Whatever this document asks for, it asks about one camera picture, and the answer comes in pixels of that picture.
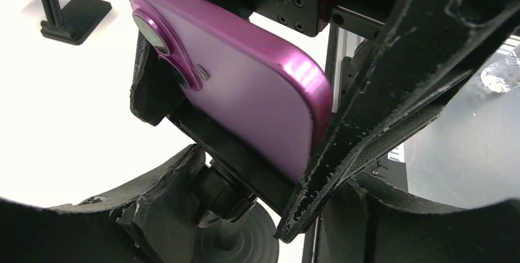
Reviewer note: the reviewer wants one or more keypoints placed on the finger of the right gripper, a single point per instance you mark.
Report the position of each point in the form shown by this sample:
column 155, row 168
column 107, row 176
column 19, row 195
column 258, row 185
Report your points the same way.
column 154, row 94
column 421, row 43

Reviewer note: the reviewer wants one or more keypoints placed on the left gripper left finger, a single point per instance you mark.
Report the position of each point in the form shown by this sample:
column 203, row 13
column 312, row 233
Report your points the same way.
column 148, row 219

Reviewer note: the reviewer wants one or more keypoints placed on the black round-base phone stand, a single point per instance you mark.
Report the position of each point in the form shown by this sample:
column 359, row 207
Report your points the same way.
column 233, row 226

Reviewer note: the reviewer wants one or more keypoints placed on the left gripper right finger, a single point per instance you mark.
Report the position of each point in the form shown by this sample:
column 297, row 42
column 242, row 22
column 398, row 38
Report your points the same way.
column 369, row 220

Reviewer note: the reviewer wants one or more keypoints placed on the black folding phone stand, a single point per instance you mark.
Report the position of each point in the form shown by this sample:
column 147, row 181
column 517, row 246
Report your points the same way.
column 75, row 21

